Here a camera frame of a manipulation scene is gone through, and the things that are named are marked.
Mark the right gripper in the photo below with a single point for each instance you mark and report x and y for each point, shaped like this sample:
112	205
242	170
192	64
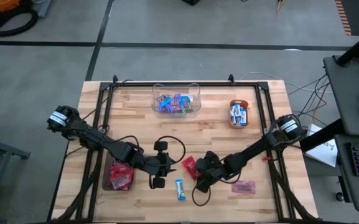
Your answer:
216	169

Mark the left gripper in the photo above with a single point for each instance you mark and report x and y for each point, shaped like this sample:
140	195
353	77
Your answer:
159	165

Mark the red translucent candy bag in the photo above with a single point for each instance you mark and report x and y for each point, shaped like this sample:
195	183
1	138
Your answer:
243	187
189	165
121	183

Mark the white blue chocolate bar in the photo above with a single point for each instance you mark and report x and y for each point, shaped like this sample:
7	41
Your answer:
233	120
234	109
241	109
180	189
238	120
244	119

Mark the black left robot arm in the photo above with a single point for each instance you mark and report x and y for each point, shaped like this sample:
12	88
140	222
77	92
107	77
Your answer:
104	144

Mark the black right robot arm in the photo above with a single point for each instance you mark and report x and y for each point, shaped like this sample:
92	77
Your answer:
254	152

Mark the small red tag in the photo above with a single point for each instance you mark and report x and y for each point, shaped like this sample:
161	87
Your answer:
266	159

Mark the grey translucent plastic bin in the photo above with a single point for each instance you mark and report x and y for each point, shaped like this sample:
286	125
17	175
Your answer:
106	185

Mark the orange plastic bin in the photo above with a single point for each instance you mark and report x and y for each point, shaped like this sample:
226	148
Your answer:
232	101

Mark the clear plastic bin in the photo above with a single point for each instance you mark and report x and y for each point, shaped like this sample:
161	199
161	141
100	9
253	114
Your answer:
194	90

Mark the white paper sheet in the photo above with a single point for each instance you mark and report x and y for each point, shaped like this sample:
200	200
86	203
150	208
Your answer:
323	152

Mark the black desk crossbar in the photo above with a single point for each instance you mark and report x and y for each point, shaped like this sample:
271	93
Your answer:
322	135

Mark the black caster wheel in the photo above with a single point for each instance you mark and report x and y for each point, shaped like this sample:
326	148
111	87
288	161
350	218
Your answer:
340	196

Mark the black box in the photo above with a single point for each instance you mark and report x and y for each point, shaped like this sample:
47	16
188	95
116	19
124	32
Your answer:
191	2

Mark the grey metal cart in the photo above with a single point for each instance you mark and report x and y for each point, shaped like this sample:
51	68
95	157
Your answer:
5	148

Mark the wooden stick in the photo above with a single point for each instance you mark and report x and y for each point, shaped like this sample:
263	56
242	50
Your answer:
280	4

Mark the black diagonal pole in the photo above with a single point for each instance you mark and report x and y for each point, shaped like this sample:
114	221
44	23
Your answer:
356	46

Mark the orange shop vacuum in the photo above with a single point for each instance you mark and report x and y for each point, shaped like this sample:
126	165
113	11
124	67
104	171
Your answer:
2	4

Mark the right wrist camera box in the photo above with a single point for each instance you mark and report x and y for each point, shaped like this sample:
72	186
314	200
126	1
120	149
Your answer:
202	186

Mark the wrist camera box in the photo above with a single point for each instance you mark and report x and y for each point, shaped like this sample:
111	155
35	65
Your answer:
202	186
161	145

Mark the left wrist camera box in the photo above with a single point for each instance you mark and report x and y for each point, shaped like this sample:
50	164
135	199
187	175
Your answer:
161	145

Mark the black aluminium table frame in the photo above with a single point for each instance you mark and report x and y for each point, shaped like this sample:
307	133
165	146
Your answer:
182	84

